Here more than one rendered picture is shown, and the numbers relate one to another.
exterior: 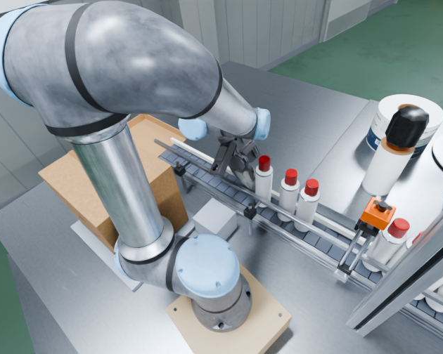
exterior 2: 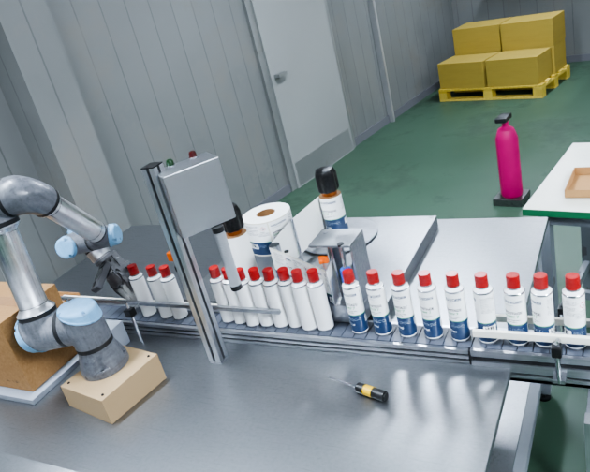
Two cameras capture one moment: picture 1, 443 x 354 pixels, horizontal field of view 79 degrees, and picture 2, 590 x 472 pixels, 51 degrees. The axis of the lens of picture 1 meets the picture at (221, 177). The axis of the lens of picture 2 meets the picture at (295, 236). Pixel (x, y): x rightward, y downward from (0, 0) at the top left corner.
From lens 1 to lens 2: 1.60 m
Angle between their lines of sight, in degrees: 26
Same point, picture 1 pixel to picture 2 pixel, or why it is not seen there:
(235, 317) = (110, 359)
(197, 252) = (70, 304)
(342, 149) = not seen: hidden behind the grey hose
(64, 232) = not seen: outside the picture
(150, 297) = (50, 403)
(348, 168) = not seen: hidden behind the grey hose
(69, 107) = not seen: outside the picture
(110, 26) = (10, 182)
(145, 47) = (22, 185)
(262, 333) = (134, 368)
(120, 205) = (17, 272)
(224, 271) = (87, 306)
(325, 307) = (198, 360)
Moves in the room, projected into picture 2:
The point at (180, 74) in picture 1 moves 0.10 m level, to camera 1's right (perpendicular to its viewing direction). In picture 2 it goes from (36, 193) to (72, 182)
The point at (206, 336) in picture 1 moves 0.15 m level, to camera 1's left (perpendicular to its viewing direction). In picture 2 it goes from (93, 384) to (42, 404)
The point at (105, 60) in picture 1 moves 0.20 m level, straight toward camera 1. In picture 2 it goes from (8, 192) to (29, 203)
